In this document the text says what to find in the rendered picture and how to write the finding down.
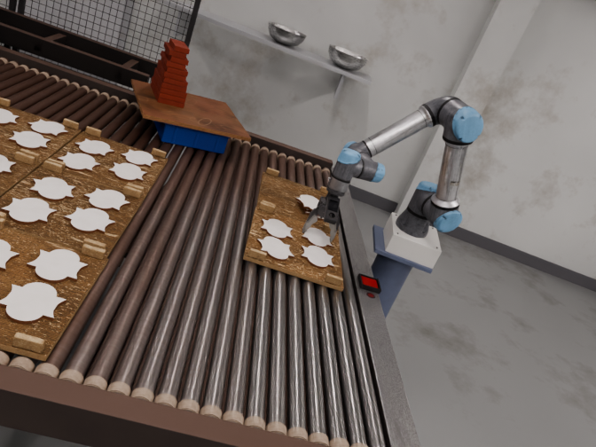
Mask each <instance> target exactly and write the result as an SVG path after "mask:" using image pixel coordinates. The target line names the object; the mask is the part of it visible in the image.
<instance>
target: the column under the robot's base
mask: <svg viewBox="0 0 596 447"><path fill-rule="evenodd" d="M383 230H384V228H381V227H379V226H377V225H374V226H373V227H372V235H373V251H374V253H376V254H377V255H376V257H375V259H374V262H373V264H372V267H371V269H372V274H373V277H374V278H377V279H378V280H379V282H380V288H381V292H380V294H379V297H380V303H381V307H382V309H383V313H384V316H385V318H386V316H387V315H388V313H389V311H390V309H391V307H392V305H393V303H394V301H395V299H396V298H397V296H398V294H399V292H400V290H401V288H402V286H403V284H404V282H405V280H406V279H407V277H408V275H409V273H410V271H411V269H412V267H414V268H416V269H419V270H421V271H425V272H427V273H430V274H431V272H432V269H431V268H428V267H426V266H424V265H421V264H418V263H415V262H413V261H410V260H407V259H405V258H403V257H400V256H398V255H394V254H391V253H389V252H387V251H385V244H384V235H383Z"/></svg>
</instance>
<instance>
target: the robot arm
mask: <svg viewBox="0 0 596 447"><path fill-rule="evenodd" d="M439 124H440V125H442V126H443V141H444V142H445V147H444V151H443V160H442V165H441V169H440V175H439V179H438V184H434V183H431V182H428V181H421V182H420V183H419V184H418V186H417V187H416V190H415V192H414V194H413V195H412V198H411V200H410V202H409V204H408V206H407V208H406V210H405V211H404V212H403V213H402V214H401V215H400V216H399V217H398V218H397V219H396V226H397V227H398V228H399V229H400V230H401V231H403V232H405V233H406V234H408V235H410V236H413V237H415V238H425V237H426V236H427V234H428V229H429V224H430V223H431V224H432V225H433V226H434V227H435V228H436V229H437V230H438V231H440V232H449V231H453V230H454V229H455V228H457V227H458V226H459V225H460V223H461V221H462V218H463V216H462V214H461V212H460V211H459V204H460V199H459V198H458V193H459V186H460V181H461V177H462V173H463V168H464V165H465V160H466V156H467V148H468V146H469V145H471V144H472V143H473V142H474V141H475V140H476V139H477V138H478V136H480V135H481V133H482V129H483V119H482V116H481V115H480V114H479V113H478V112H477V111H476V110H475V109H474V108H472V107H471V106H469V105H467V104H466V103H464V102H463V101H462V100H461V99H459V98H456V97H453V96H444V97H440V98H435V99H432V100H430V101H428V102H427V103H425V104H423V105H421V106H420V107H419V110H417V111H415V112H414V113H412V114H409V115H407V116H406V117H404V118H403V119H401V120H399V121H398V122H395V123H393V124H391V125H389V126H388V127H386V128H385V129H382V130H381V131H379V132H377V133H375V134H373V135H372V136H370V137H368V138H366V139H364V140H363V141H361V142H359V143H357V142H355V141H351V142H348V143H347V144H346V145H345V146H344V147H343V149H342V150H341V153H340V155H339V157H338V159H337V161H336V164H335V166H334V169H333V173H332V175H331V177H328V180H329V182H328V186H327V187H326V189H327V191H328V194H327V195H326V196H325V197H323V196H321V197H320V200H319V202H318V205H317V207H316V208H314V209H312V210H311V212H310V215H309V217H308V218H307V220H306V222H305V224H304V226H303V228H302V233H305V232H306V231H307V230H308V228H310V227H311V225H312V224H313V223H315V222H316V221H317V220H318V215H319V216H320V218H324V222H327V223H329V228H330V229H331V230H330V243H331V242H332V241H333V239H334V237H335V235H336V232H337V231H338V228H339V225H340V218H339V206H340V199H338V196H341V197H342V196H344V194H345V192H346V191H347V190H348V187H349V184H350V181H351V179H352V177H354V178H358V179H362V180H365V181H369V182H374V183H378V182H380V181H381V180H382V179H383V177H384V176H385V167H384V165H383V164H381V163H378V162H375V161H373V160H372V157H373V156H375V155H376V154H378V153H381V152H383V151H385V150H386V149H388V148H389V147H391V146H393V145H395V144H397V143H399V142H401V141H403V140H404V139H406V138H408V137H410V136H411V135H413V134H415V133H417V132H419V131H421V130H422V129H424V128H426V127H429V128H432V127H434V126H435V125H439Z"/></svg>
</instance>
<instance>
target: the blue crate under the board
mask: <svg viewBox="0 0 596 447"><path fill-rule="evenodd" d="M154 124H155V126H156V129H157V131H158V133H159V136H160V139H161V142H166V143H171V144H175V145H183V146H188V147H191V148H196V149H201V150H205V151H210V152H214V153H224V150H225V147H226V145H227V142H228V139H229V138H230V137H225V136H221V135H217V134H213V133H208V132H205V131H200V130H196V129H188V128H185V127H180V126H176V125H172V124H168V123H164V122H157V121H154Z"/></svg>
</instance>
